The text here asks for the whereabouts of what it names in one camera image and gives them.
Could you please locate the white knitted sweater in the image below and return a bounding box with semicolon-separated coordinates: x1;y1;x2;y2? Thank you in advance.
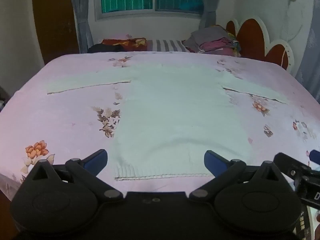
46;64;289;182

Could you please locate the brown and white headboard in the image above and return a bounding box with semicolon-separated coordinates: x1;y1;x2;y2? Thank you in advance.
226;16;295;75

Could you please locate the black cloth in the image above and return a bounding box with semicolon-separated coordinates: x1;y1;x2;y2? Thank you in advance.
87;44;125;54

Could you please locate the grey striped pillow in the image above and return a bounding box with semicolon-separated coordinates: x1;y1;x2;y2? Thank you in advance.
146;39;190;53

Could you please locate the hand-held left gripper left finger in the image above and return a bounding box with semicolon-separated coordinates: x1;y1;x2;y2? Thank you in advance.
24;149;124;201

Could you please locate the pile of folded clothes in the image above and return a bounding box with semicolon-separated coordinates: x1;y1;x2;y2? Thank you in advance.
182;25;242;57

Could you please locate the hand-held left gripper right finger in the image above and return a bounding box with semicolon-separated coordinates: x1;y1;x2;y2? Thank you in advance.
189;150;291;202

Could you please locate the red floral pillow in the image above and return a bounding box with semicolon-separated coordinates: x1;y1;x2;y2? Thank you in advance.
101;37;147;52

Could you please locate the brown wooden door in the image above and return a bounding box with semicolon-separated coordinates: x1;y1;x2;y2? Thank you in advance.
31;0;80;65

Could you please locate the pink floral bed sheet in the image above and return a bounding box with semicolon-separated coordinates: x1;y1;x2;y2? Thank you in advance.
0;51;320;202

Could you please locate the white wall cable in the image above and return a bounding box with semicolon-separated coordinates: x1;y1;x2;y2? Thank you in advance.
280;1;307;43

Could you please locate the grey curtain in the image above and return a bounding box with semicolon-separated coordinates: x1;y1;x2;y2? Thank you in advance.
69;0;94;53
197;0;228;30

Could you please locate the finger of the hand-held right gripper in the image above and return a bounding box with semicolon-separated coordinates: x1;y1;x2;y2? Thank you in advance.
308;149;320;165
273;152;314;182

